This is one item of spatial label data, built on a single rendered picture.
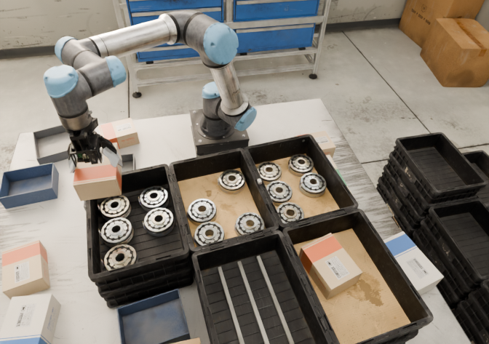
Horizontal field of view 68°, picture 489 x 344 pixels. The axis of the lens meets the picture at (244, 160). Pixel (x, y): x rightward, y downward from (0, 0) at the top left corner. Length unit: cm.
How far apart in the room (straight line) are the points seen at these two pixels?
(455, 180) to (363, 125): 114
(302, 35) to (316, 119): 149
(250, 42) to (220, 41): 208
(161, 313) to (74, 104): 73
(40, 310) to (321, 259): 89
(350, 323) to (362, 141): 200
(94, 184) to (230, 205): 50
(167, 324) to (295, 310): 42
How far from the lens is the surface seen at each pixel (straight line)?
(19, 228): 169
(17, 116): 351
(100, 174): 115
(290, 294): 121
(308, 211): 139
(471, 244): 217
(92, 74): 99
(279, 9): 319
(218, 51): 118
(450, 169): 230
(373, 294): 128
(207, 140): 166
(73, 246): 155
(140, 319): 134
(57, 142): 198
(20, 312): 138
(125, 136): 180
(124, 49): 116
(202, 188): 143
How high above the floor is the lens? 193
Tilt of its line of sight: 46 degrees down
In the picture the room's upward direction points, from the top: 2 degrees clockwise
